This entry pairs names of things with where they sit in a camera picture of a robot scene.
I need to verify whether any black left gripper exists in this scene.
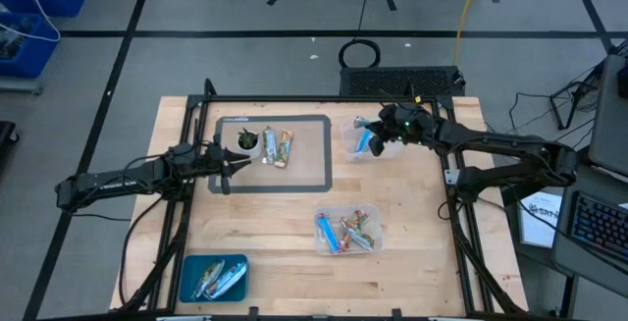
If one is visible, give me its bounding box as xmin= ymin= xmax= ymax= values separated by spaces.
xmin=204 ymin=133 xmax=253 ymax=196

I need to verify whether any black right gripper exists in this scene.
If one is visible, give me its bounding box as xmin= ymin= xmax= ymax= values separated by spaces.
xmin=366 ymin=103 xmax=437 ymax=158

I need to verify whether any light blue granola bar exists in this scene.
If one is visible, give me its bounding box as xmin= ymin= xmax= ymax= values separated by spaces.
xmin=354 ymin=128 xmax=374 ymax=155

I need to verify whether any white green granola bar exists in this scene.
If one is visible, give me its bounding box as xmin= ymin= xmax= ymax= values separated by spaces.
xmin=261 ymin=126 xmax=278 ymax=166

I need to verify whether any blue red granola bar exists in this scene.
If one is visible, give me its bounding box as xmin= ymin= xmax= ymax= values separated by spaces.
xmin=315 ymin=212 xmax=341 ymax=254

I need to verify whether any blue white granola bar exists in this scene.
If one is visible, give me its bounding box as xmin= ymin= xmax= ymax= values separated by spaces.
xmin=205 ymin=260 xmax=248 ymax=301

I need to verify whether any green Chewy granola bar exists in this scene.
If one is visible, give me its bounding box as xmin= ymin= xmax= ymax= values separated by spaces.
xmin=192 ymin=259 xmax=227 ymax=301
xmin=201 ymin=271 xmax=232 ymax=301

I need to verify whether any succulent in white pot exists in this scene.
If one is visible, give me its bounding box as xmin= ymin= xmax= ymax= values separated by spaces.
xmin=235 ymin=127 xmax=263 ymax=161

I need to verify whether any clear plastic bin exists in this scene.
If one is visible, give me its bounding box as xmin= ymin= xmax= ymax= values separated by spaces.
xmin=340 ymin=116 xmax=404 ymax=163
xmin=312 ymin=203 xmax=384 ymax=257

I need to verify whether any black perforated computer case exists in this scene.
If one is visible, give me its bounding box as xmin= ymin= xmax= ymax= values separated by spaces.
xmin=339 ymin=65 xmax=467 ymax=98

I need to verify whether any grey-bordered beige mat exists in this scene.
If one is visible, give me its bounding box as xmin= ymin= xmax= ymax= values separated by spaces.
xmin=208 ymin=114 xmax=334 ymax=194

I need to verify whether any teal plastic tray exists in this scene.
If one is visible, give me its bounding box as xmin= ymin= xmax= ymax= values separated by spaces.
xmin=178 ymin=254 xmax=250 ymax=304

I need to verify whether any white paper sheet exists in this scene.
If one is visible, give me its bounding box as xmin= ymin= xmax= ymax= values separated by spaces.
xmin=518 ymin=190 xmax=563 ymax=249

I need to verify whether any grey desk tray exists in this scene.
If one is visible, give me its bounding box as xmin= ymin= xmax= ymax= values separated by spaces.
xmin=549 ymin=161 xmax=628 ymax=300

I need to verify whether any grey platform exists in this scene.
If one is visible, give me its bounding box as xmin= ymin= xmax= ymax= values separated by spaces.
xmin=0 ymin=76 xmax=43 ymax=96

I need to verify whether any grey monitor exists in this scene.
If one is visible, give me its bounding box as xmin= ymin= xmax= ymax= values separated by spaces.
xmin=587 ymin=53 xmax=628 ymax=179

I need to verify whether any black backlit keyboard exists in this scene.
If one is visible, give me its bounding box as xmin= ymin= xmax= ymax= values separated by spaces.
xmin=570 ymin=190 xmax=628 ymax=266

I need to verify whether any black desk leg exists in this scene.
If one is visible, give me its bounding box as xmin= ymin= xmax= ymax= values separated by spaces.
xmin=558 ymin=274 xmax=579 ymax=320

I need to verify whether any black aluminium table frame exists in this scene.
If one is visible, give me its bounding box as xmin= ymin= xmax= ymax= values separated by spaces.
xmin=116 ymin=78 xmax=530 ymax=321

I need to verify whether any black coiled cable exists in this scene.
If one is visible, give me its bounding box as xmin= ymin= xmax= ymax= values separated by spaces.
xmin=338 ymin=0 xmax=383 ymax=71

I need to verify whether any black floor cable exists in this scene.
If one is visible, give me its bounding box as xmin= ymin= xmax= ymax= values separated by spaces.
xmin=507 ymin=91 xmax=554 ymax=134

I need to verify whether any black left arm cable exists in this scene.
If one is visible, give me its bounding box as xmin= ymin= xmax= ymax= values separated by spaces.
xmin=117 ymin=195 xmax=166 ymax=310

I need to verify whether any yellow cable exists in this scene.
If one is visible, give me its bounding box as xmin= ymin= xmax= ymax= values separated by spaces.
xmin=451 ymin=0 xmax=485 ymax=67

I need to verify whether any black wire stand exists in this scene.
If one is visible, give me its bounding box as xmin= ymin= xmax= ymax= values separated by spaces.
xmin=549 ymin=63 xmax=607 ymax=132

